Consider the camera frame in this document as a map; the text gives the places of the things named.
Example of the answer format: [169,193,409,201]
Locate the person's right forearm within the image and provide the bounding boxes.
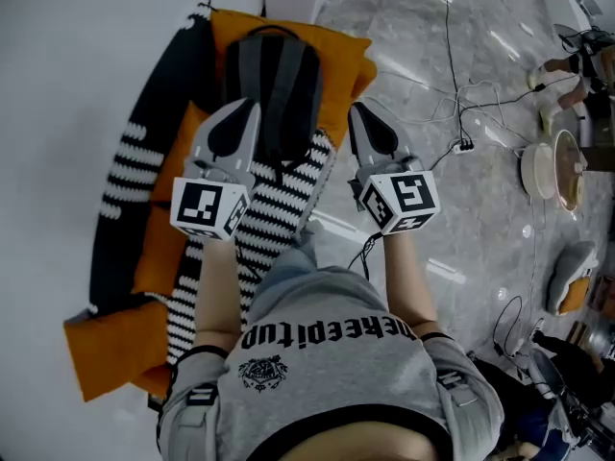
[381,231,444,337]

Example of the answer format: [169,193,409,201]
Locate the dark grey backpack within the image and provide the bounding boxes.
[221,25,325,182]

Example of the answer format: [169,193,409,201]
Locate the large orange cushion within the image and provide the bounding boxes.
[209,9,379,149]

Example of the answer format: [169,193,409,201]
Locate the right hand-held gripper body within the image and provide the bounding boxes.
[347,153,441,236]

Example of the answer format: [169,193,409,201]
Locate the person's left forearm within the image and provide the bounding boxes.
[193,236,247,355]

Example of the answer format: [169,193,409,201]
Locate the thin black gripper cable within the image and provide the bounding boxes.
[346,231,386,280]

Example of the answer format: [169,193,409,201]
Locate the black white striped blanket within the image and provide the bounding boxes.
[87,6,338,370]

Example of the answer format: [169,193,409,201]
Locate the looped black cable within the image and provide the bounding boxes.
[491,294,526,360]

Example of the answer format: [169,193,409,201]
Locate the person's grey printed shirt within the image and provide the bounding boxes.
[156,264,506,461]

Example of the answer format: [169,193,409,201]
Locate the tangled white cable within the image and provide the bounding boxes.
[379,67,529,146]

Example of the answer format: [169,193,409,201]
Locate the slim orange cushion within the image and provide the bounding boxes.
[131,100,213,298]

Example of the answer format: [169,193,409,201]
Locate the small orange pillow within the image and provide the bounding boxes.
[558,276,592,316]

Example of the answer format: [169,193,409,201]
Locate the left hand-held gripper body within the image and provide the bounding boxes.
[170,154,257,243]

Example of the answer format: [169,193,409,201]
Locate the white round appliance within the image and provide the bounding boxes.
[520,141,559,200]

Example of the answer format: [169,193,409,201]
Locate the grey pillow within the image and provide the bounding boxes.
[546,239,600,314]

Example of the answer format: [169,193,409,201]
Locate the flat orange cushion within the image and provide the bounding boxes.
[63,299,175,403]

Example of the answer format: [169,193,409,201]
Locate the person's blue jeans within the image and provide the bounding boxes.
[248,220,338,317]

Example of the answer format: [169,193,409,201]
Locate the long black power cable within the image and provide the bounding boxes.
[444,0,468,144]

